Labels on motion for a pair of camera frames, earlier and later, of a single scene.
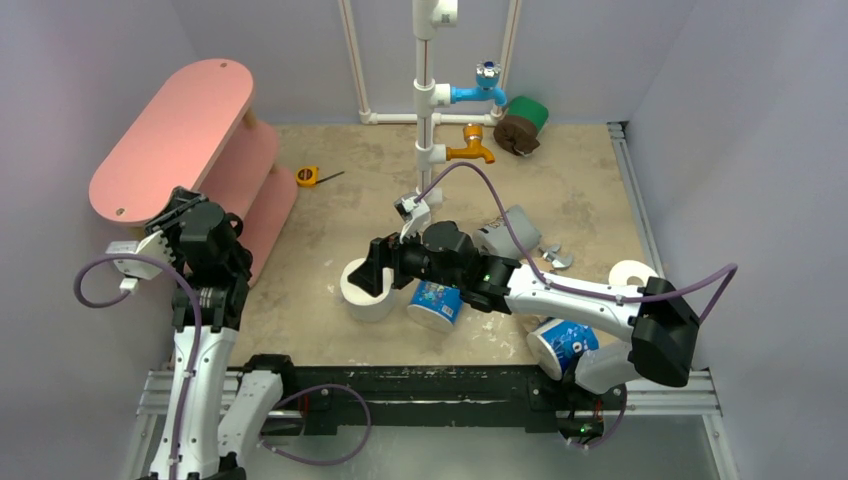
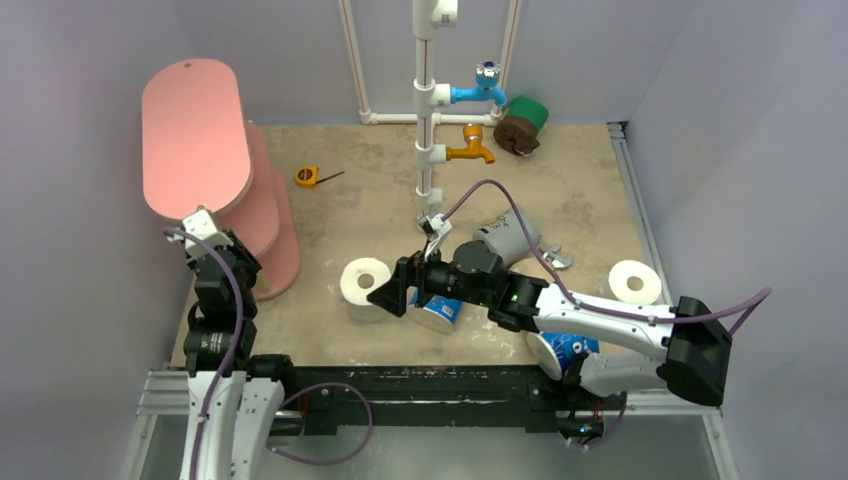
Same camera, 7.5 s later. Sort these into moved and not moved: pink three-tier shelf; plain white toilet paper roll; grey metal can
Moved: pink three-tier shelf
Not moved: plain white toilet paper roll; grey metal can
